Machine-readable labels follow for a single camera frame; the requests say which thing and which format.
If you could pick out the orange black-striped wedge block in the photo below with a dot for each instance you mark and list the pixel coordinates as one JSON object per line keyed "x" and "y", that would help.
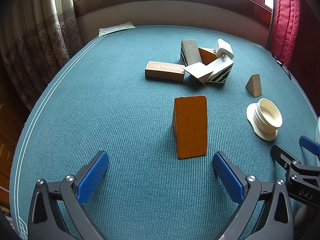
{"x": 207, "y": 56}

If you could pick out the white black-striped wedge block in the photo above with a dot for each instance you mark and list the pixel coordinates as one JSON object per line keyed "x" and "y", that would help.
{"x": 220, "y": 67}

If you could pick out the grey wooden striped block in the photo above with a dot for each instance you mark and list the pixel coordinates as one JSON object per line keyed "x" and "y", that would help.
{"x": 191, "y": 51}

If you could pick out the teal table mat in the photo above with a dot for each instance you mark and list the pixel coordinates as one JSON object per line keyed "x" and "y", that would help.
{"x": 112, "y": 105}

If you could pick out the white wall charger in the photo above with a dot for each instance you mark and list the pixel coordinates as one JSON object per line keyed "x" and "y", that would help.
{"x": 223, "y": 47}

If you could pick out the beige patterned curtain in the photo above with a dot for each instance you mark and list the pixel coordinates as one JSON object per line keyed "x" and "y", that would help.
{"x": 37, "y": 42}

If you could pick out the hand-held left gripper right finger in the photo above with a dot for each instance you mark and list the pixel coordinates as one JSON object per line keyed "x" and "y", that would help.
{"x": 227, "y": 177}

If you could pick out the printed paper sheet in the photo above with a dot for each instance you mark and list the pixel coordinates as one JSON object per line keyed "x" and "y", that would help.
{"x": 115, "y": 28}

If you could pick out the small wooden wedge block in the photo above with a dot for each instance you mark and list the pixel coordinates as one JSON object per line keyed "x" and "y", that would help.
{"x": 255, "y": 86}

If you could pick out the brown wooden rectangular block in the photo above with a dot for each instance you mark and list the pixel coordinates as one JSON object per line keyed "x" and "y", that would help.
{"x": 163, "y": 70}

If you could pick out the cream ribbed plastic cup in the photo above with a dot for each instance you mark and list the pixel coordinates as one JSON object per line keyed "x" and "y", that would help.
{"x": 262, "y": 130}

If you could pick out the red quilted cushion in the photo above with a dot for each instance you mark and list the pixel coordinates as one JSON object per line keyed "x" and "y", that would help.
{"x": 285, "y": 17}

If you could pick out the large orange wedge block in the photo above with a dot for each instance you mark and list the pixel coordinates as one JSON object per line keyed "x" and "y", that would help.
{"x": 191, "y": 127}

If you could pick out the plain white wedge block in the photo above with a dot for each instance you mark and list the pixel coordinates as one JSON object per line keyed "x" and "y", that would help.
{"x": 197, "y": 71}

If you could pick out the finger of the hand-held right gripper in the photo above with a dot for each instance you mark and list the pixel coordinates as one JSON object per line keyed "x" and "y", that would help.
{"x": 282, "y": 155}
{"x": 310, "y": 143}

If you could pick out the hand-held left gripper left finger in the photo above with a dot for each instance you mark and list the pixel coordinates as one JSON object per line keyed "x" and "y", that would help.
{"x": 92, "y": 177}

